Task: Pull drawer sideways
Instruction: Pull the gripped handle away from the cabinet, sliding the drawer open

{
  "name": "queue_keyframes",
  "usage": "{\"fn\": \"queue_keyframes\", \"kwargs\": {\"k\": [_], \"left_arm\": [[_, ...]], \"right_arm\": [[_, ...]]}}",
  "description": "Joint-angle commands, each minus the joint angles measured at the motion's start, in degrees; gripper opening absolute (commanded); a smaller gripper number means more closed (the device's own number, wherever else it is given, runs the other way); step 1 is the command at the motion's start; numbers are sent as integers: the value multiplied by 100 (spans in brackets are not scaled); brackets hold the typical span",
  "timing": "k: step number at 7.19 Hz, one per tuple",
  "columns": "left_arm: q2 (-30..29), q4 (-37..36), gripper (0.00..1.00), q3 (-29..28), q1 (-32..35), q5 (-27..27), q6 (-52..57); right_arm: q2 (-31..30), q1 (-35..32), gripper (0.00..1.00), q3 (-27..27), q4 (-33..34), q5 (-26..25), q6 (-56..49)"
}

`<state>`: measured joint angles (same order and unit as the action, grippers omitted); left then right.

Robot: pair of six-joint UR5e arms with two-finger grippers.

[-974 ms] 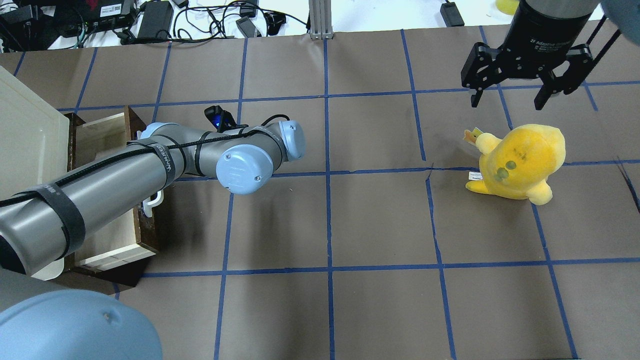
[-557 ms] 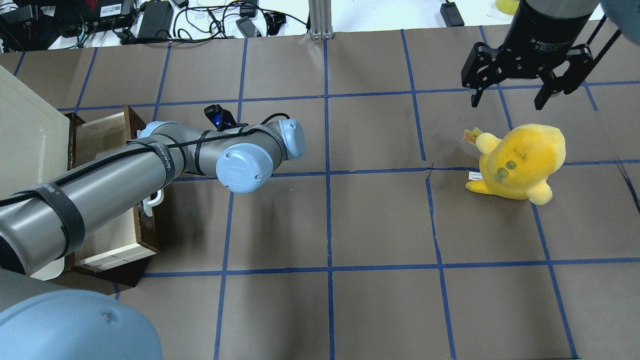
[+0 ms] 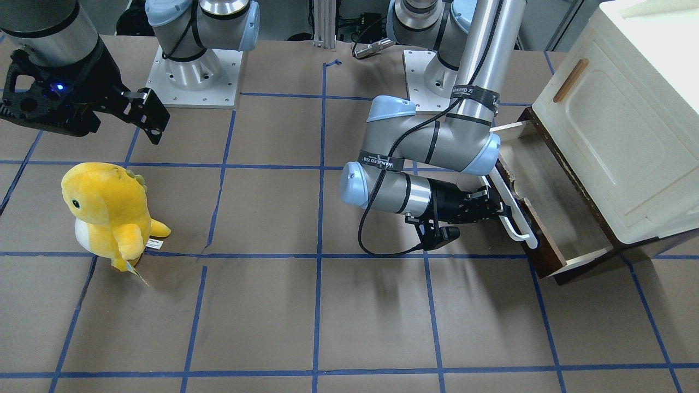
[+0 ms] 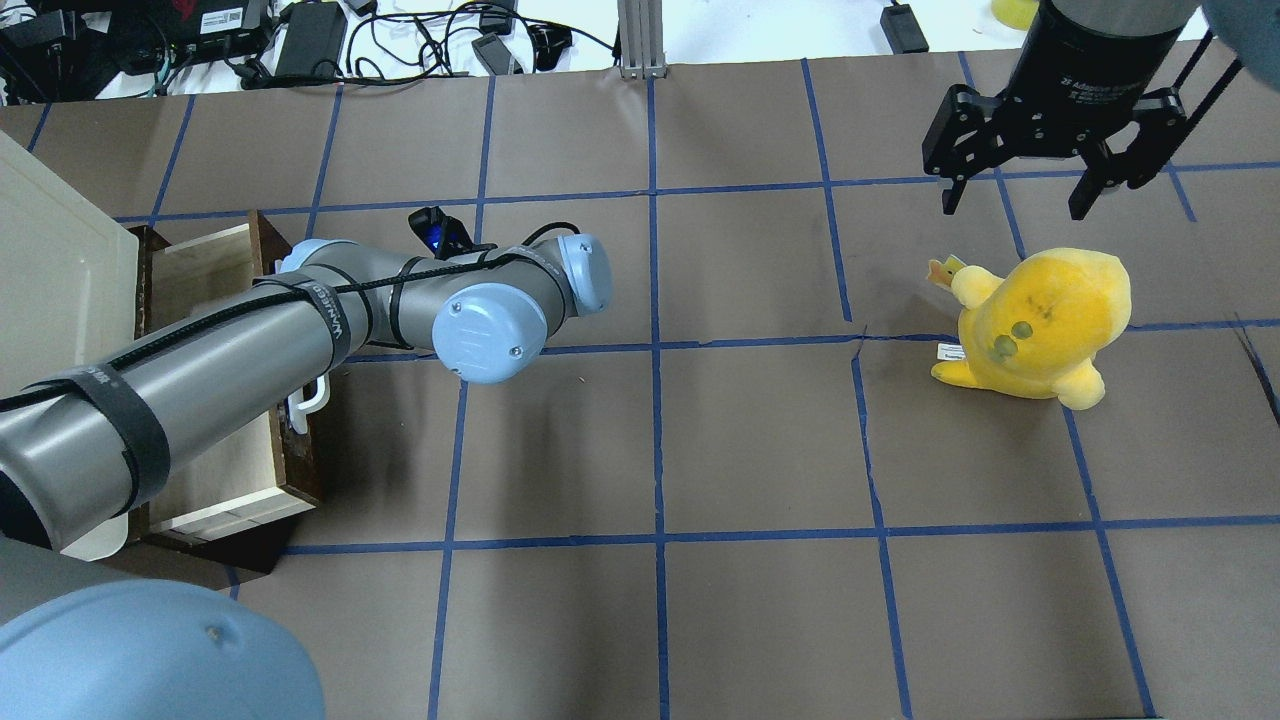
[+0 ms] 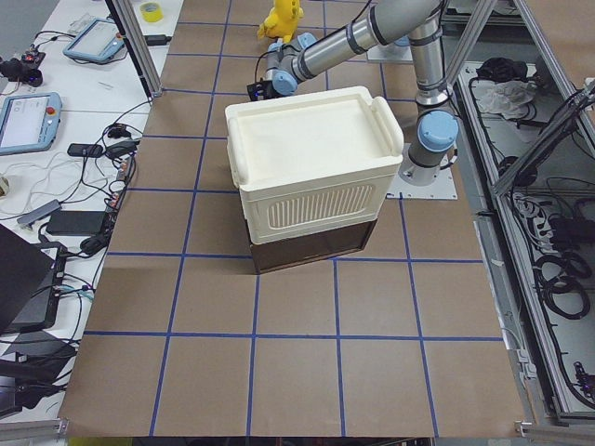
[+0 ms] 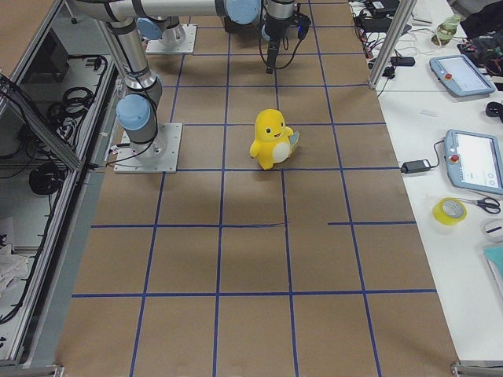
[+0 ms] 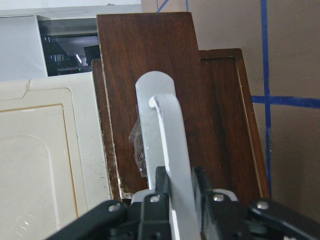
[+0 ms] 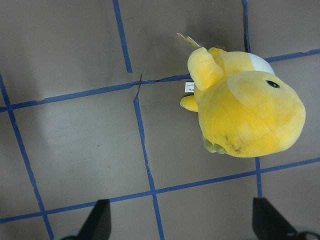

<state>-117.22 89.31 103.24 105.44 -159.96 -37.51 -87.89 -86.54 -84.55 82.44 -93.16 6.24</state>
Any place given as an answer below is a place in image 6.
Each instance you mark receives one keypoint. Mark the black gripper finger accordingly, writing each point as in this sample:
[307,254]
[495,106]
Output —
[274,45]

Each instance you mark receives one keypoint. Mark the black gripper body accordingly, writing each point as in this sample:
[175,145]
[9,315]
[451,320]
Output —
[273,32]

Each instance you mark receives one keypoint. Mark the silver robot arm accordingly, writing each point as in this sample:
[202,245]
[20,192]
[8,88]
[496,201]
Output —
[146,30]
[117,18]

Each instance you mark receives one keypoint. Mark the yellow plush dinosaur toy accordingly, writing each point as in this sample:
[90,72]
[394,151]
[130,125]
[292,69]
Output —
[274,141]

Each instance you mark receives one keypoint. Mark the green drink bottle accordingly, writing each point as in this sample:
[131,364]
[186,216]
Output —
[444,33]

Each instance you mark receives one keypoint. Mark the blue teach pendant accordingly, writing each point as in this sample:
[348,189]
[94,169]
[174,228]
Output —
[473,161]
[460,76]

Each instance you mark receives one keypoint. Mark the black power adapter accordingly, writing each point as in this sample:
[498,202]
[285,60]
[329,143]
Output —
[415,166]

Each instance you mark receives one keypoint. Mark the yellow tape roll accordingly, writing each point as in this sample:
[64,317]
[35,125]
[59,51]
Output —
[449,211]

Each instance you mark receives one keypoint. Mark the black scissors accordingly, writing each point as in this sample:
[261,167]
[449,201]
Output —
[488,204]

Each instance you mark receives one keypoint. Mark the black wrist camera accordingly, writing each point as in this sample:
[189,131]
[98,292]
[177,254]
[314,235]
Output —
[302,23]

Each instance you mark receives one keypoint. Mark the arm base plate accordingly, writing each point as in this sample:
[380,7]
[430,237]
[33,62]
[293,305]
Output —
[161,156]
[176,40]

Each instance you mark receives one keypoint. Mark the aluminium frame post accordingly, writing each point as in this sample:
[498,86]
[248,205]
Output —
[394,33]

